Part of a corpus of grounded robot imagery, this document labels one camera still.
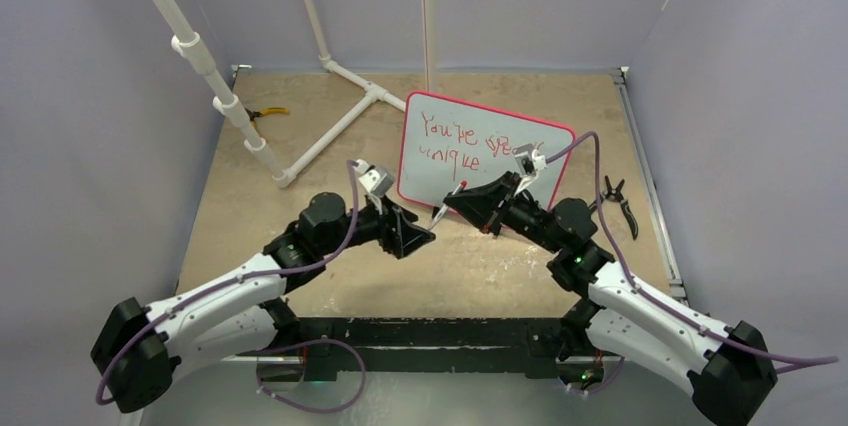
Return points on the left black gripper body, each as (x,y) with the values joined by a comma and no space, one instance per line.
(371,225)

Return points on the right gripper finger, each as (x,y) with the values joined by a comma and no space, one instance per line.
(497,190)
(481,211)

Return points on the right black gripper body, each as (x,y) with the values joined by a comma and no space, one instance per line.
(524,215)

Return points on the red whiteboard marker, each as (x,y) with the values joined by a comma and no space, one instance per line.
(440,211)

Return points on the red-framed whiteboard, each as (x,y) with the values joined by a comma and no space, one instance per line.
(446,141)

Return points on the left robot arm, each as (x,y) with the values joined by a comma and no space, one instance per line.
(142,350)

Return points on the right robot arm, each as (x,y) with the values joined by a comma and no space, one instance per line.
(722,368)

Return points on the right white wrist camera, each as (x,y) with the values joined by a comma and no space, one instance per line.
(531,162)

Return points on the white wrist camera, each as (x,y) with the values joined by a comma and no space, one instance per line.
(531,162)
(376,181)

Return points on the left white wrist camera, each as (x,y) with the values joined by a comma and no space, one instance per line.
(376,181)

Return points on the black-handled pliers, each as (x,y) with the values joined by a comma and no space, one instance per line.
(614,193)

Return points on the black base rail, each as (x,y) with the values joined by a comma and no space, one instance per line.
(533,347)

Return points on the aluminium extrusion frame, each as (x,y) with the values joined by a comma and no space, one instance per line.
(462,274)

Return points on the yellow-handled pliers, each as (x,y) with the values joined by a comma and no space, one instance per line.
(254,115)

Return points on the white PVC pipe frame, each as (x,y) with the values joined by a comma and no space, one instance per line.
(189,45)

